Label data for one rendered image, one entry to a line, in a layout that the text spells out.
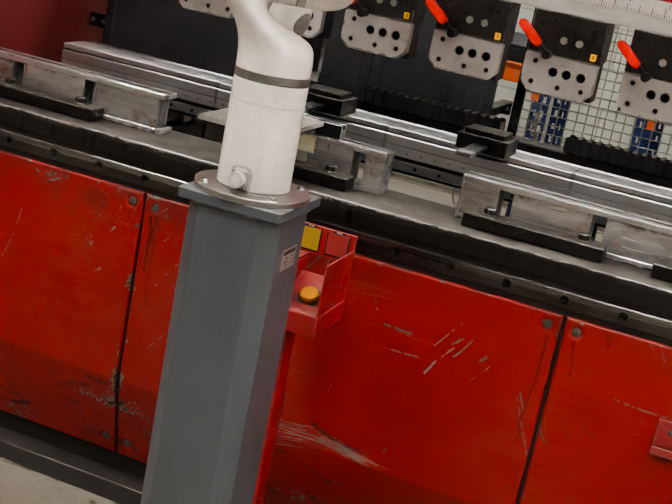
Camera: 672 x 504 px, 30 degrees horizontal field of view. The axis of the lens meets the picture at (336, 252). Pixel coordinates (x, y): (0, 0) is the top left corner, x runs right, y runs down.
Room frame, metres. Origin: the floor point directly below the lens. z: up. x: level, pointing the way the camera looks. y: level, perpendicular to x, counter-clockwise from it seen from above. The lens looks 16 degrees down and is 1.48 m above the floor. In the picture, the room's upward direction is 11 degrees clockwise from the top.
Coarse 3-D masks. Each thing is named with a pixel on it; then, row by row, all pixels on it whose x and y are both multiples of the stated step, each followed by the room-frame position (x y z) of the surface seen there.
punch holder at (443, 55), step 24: (456, 0) 2.63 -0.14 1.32; (480, 0) 2.62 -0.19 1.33; (504, 0) 2.60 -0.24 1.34; (456, 24) 2.63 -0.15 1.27; (480, 24) 2.62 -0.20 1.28; (504, 24) 2.60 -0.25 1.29; (432, 48) 2.64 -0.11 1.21; (456, 48) 2.63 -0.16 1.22; (480, 48) 2.61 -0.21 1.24; (504, 48) 2.63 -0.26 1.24; (456, 72) 2.62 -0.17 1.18; (480, 72) 2.61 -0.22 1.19
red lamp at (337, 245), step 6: (330, 234) 2.44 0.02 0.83; (336, 234) 2.44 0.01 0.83; (330, 240) 2.44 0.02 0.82; (336, 240) 2.44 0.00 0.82; (342, 240) 2.43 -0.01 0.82; (348, 240) 2.43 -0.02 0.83; (330, 246) 2.44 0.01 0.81; (336, 246) 2.44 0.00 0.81; (342, 246) 2.43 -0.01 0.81; (330, 252) 2.44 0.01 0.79; (336, 252) 2.44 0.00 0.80; (342, 252) 2.43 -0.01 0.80
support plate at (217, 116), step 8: (208, 112) 2.58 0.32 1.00; (216, 112) 2.60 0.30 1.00; (224, 112) 2.61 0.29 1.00; (208, 120) 2.53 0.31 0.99; (216, 120) 2.53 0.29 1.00; (224, 120) 2.53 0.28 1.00; (304, 120) 2.71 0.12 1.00; (312, 120) 2.73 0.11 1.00; (304, 128) 2.63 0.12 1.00; (312, 128) 2.67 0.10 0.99
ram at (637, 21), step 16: (512, 0) 2.60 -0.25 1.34; (528, 0) 2.59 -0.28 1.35; (544, 0) 2.58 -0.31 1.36; (560, 0) 2.57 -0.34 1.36; (576, 0) 2.56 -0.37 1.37; (592, 16) 2.55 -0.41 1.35; (608, 16) 2.54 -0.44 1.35; (624, 16) 2.53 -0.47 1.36; (640, 16) 2.52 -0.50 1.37; (656, 32) 2.51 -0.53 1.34
